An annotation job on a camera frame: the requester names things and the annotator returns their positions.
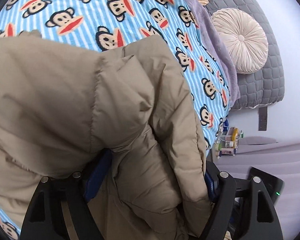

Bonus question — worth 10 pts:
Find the bedside organizer with bottles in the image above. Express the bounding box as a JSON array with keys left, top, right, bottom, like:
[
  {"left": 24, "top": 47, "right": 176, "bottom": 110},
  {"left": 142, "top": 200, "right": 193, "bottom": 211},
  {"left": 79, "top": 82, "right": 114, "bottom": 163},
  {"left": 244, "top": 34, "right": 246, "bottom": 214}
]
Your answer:
[{"left": 215, "top": 126, "right": 244, "bottom": 158}]

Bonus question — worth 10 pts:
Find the khaki puffer jacket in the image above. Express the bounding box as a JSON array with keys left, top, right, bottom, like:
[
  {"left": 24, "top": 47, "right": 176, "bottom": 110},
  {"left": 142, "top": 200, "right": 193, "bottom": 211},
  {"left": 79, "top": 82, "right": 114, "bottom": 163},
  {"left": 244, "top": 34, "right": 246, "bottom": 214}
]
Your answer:
[{"left": 0, "top": 29, "right": 214, "bottom": 240}]

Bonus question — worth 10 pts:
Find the grey quilted headboard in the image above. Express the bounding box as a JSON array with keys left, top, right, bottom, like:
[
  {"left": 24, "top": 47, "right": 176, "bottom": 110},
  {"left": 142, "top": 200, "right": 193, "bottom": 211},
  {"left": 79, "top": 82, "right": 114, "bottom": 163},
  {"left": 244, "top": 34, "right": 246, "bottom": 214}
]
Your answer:
[{"left": 200, "top": 0, "right": 285, "bottom": 110}]

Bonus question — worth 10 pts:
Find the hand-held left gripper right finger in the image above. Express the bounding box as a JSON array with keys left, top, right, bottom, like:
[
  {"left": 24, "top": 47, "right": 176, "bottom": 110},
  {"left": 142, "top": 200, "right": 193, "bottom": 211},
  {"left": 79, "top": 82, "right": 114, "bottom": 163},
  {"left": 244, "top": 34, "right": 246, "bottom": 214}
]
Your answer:
[{"left": 187, "top": 160, "right": 283, "bottom": 240}]

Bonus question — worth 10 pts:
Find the purple plush bed sheet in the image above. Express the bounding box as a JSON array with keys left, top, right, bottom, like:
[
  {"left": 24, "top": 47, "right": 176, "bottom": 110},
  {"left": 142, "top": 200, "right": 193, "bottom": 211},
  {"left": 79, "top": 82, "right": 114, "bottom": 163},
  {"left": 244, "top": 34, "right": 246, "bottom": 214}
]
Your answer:
[{"left": 180, "top": 0, "right": 240, "bottom": 110}]

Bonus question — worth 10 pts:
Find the blue striped monkey print blanket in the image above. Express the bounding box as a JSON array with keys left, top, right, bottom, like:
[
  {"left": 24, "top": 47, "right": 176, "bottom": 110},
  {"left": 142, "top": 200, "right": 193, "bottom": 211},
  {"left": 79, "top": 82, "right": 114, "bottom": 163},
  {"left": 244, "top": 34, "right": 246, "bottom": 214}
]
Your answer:
[{"left": 0, "top": 0, "right": 232, "bottom": 240}]

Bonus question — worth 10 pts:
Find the round pleated cream cushion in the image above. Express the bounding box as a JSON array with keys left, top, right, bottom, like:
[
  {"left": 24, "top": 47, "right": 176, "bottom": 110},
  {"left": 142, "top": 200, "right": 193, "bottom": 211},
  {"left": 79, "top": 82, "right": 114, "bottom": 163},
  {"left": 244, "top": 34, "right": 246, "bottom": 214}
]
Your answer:
[{"left": 211, "top": 8, "right": 269, "bottom": 75}]

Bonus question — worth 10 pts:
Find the grey wall outlet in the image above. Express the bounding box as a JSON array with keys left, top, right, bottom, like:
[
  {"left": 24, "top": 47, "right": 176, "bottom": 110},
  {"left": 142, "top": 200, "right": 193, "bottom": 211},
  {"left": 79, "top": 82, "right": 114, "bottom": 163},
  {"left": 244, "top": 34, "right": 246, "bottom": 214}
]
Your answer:
[{"left": 258, "top": 106, "right": 268, "bottom": 131}]

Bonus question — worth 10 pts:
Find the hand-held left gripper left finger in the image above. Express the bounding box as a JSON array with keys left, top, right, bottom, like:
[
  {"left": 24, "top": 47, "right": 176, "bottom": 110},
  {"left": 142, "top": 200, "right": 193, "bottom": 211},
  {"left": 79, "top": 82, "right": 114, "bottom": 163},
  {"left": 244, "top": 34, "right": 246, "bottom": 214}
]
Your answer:
[{"left": 19, "top": 150, "right": 113, "bottom": 240}]

